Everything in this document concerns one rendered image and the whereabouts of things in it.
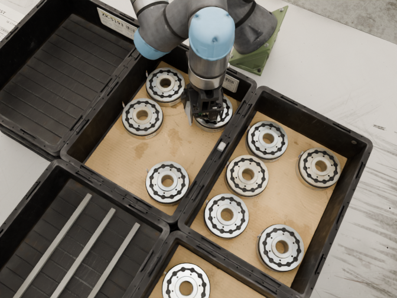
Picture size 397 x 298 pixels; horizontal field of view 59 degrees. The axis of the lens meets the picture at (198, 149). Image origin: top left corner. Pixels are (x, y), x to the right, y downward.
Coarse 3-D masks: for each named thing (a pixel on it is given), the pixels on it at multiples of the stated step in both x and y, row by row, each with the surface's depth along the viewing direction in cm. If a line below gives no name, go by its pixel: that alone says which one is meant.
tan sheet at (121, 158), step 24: (144, 96) 94; (120, 120) 91; (168, 120) 92; (120, 144) 89; (144, 144) 89; (168, 144) 89; (192, 144) 90; (96, 168) 86; (120, 168) 86; (144, 168) 87; (192, 168) 87; (144, 192) 85
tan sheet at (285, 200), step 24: (264, 120) 93; (240, 144) 90; (288, 144) 91; (312, 144) 91; (288, 168) 89; (216, 192) 85; (264, 192) 86; (288, 192) 86; (312, 192) 87; (264, 216) 84; (288, 216) 84; (312, 216) 84; (216, 240) 81; (240, 240) 82
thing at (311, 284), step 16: (256, 96) 84; (304, 112) 84; (336, 128) 82; (368, 144) 81; (208, 176) 76; (352, 192) 77; (192, 208) 74; (336, 224) 74; (208, 240) 72; (224, 256) 71; (320, 256) 71; (256, 272) 70; (320, 272) 70; (288, 288) 69
